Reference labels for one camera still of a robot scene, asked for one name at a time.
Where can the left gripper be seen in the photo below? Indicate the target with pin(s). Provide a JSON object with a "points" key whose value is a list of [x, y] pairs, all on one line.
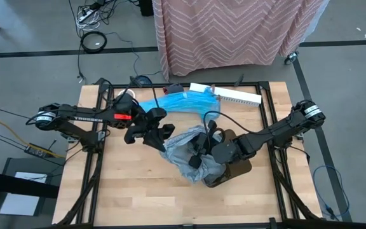
{"points": [[145, 127]]}

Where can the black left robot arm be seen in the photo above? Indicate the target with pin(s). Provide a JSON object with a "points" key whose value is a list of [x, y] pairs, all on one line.
{"points": [[84, 116]]}

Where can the blue plastic trash bag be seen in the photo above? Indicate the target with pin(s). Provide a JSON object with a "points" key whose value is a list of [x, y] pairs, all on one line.
{"points": [[183, 101]]}

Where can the black electronics box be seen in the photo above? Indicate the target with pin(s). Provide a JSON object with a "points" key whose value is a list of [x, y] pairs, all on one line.
{"points": [[36, 150]]}

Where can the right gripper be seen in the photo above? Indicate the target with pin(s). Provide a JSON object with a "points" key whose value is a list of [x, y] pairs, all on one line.
{"points": [[211, 143]]}

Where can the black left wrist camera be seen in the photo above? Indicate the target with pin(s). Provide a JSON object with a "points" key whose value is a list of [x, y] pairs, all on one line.
{"points": [[167, 129]]}

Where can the white paper sheet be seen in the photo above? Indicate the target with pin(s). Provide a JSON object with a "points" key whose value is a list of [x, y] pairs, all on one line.
{"points": [[17, 205]]}

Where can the white power strip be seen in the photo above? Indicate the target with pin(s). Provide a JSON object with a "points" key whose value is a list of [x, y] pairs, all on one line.
{"points": [[86, 15]]}

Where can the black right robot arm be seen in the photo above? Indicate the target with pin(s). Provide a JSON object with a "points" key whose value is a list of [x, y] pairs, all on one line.
{"points": [[265, 133]]}

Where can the small black red object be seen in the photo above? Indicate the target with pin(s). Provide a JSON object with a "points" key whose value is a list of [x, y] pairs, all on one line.
{"points": [[175, 88]]}

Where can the small dark trash bin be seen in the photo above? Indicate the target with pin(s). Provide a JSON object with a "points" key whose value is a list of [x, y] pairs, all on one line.
{"points": [[240, 167]]}

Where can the pink chevron cloth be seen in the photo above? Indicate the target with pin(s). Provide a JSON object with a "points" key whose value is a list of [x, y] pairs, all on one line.
{"points": [[227, 31]]}

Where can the black floor box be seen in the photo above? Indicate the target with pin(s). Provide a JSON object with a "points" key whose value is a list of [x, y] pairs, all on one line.
{"points": [[146, 8]]}

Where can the black horizontal bar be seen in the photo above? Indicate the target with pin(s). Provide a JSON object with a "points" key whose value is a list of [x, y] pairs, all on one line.
{"points": [[17, 184]]}

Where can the silver caster wheel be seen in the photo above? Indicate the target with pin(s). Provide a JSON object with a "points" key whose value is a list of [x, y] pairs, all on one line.
{"points": [[291, 58]]}

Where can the black aluminium table frame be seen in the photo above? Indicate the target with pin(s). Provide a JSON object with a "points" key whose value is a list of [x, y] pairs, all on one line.
{"points": [[249, 84]]}

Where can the grey plastic trash bag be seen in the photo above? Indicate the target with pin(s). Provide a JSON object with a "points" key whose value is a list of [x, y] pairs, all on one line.
{"points": [[178, 152]]}

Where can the red tape tag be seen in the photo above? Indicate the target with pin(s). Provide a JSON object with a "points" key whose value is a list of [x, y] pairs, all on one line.
{"points": [[122, 116]]}

